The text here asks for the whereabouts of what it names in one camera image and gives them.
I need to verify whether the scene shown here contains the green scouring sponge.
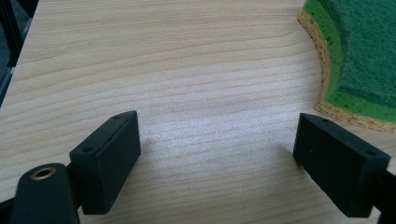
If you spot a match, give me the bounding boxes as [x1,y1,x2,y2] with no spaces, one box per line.
[297,0,396,133]

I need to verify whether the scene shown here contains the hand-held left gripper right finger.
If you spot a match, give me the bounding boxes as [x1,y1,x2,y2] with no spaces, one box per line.
[292,112,391,218]

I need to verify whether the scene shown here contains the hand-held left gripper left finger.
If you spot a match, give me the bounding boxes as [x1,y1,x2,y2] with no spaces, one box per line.
[69,110,142,216]

